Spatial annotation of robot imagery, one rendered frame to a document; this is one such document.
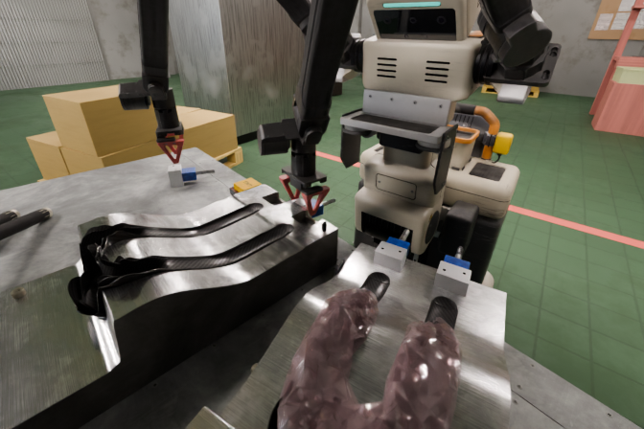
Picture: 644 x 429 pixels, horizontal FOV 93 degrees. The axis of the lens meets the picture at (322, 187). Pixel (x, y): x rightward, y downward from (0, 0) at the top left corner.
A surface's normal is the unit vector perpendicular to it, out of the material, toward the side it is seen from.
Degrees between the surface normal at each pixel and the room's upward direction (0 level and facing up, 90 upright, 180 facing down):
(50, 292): 0
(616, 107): 90
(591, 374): 0
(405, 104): 90
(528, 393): 0
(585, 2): 90
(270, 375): 12
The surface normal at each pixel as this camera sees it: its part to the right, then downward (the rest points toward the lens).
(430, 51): -0.59, 0.48
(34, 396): 0.01, -0.89
